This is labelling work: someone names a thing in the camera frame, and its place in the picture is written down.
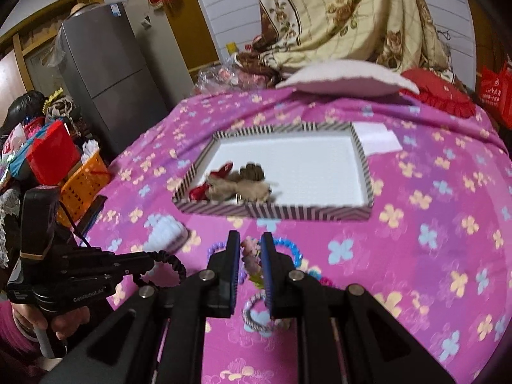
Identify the red box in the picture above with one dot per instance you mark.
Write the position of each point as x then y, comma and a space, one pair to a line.
54, 152

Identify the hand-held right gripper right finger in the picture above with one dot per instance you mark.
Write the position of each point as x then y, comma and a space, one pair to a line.
267, 276

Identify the light blue scrunchie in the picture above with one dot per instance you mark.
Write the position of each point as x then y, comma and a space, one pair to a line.
164, 230

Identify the grey refrigerator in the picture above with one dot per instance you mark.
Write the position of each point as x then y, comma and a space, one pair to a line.
108, 76

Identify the burlap bow hair clip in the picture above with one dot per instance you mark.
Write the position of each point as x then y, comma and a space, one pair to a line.
240, 190

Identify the red satin hair bow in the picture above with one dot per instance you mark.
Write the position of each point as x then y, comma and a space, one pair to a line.
222, 169
198, 194

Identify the brown wooden door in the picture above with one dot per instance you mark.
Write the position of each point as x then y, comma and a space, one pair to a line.
196, 32

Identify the black scrunchie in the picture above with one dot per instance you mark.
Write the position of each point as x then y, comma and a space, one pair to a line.
178, 266

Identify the red shopping bag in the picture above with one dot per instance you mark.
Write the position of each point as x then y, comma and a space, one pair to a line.
496, 92

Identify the red ruffled cushion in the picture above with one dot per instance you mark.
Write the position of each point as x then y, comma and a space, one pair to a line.
436, 90

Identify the straw hat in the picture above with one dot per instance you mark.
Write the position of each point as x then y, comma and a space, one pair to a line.
82, 10

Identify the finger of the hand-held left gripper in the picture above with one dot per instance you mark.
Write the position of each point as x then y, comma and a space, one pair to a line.
132, 264
92, 214

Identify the white paper sheet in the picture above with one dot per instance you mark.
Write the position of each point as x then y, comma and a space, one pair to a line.
378, 138

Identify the person's left hand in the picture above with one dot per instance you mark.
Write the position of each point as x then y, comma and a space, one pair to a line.
64, 322

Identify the white tissue paper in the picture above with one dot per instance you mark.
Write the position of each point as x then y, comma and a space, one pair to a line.
91, 150

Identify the clear plastic bag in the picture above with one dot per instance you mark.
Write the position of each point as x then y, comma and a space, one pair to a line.
224, 76

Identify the orange plastic basket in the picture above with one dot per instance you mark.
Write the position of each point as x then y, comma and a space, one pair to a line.
86, 184

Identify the yellow bottle cap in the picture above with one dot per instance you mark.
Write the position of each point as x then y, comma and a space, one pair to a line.
231, 48

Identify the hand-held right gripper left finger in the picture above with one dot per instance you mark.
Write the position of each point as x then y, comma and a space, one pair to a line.
234, 272

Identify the striped cardboard box tray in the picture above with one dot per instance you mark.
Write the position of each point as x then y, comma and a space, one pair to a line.
300, 168

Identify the cream floral quilt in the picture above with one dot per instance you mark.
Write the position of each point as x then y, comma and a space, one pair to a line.
340, 8

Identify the white pillow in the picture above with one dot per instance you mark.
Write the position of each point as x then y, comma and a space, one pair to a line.
348, 78

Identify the brown scrunchie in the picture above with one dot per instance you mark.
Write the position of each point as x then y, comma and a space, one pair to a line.
252, 172

